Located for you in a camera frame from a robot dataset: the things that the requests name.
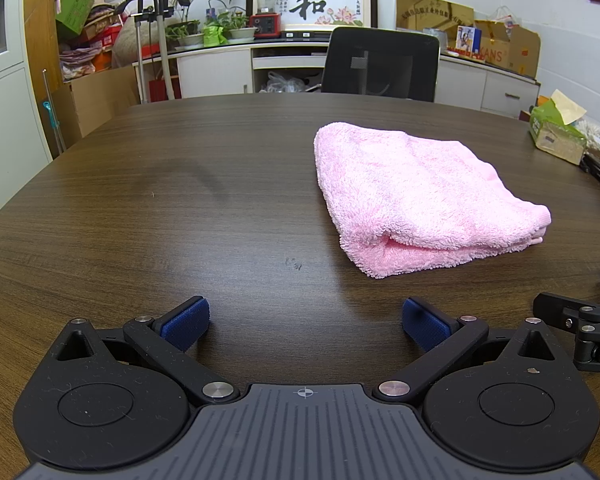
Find light green bag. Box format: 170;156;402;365
202;24;229;48

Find green cardboard box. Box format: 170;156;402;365
55;0;95;37

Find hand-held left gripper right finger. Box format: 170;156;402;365
372;297;568;406

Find white sideboard cabinet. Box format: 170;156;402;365
131;39;541;114

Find gold plaque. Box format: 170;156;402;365
395;0;476;37

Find small blue picture box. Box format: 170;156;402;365
455;25;484;57

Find wooden wall cabinet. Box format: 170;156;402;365
21;0;122;111

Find red blender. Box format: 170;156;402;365
250;0;283;39

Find pile of clutter boxes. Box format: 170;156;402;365
57;0;140;82

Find mop handle with teal clip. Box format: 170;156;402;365
40;68;67;157

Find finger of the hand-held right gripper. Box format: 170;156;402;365
532;292;600;334

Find green tissue box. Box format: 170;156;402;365
528;88;589;166

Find potted plant white bowl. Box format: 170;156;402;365
219;10;257;42
165;20;205;51

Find white metal cabinet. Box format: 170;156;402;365
0;0;57;228

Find clear plastic bags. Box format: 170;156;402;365
259;71;322;95

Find open brown cardboard boxes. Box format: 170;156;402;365
474;20;541;79

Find large brown cardboard box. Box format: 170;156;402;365
52;65;142;150

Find black mesh office chair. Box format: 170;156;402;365
320;26;441;104

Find framed flower calligraphy picture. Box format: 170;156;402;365
245;0;379;32

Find white plastic bag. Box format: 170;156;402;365
489;6;522;29

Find pink towel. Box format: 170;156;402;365
313;121;552;279

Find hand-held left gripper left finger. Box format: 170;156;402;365
47;296;241;406

